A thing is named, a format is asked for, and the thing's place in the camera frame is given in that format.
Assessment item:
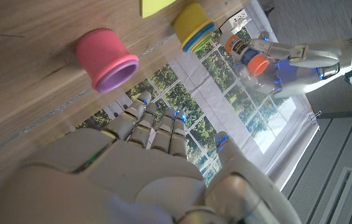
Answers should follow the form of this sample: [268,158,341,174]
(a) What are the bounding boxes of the white orange glue stick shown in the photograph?
[219,32,270,78]

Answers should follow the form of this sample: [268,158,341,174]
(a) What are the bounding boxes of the pink cup purple inside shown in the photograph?
[75,27,140,94]

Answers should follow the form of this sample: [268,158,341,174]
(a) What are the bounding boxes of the white tissue box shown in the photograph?
[219,8,253,35]

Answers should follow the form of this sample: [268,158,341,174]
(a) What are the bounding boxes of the yellow sticky note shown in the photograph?
[140,0,178,19]

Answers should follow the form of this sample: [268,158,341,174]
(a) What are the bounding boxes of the printed window garden backdrop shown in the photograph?
[69,0,320,190]

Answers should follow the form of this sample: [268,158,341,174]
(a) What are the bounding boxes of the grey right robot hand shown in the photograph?
[0,91,303,224]

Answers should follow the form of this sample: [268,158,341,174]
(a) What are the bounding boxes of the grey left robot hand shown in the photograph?
[234,30,352,99]

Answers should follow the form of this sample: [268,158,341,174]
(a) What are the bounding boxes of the stacked yellow blue green cups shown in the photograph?
[172,2,216,54]

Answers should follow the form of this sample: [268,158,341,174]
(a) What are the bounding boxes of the metal binder clip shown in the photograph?
[308,110,322,122]

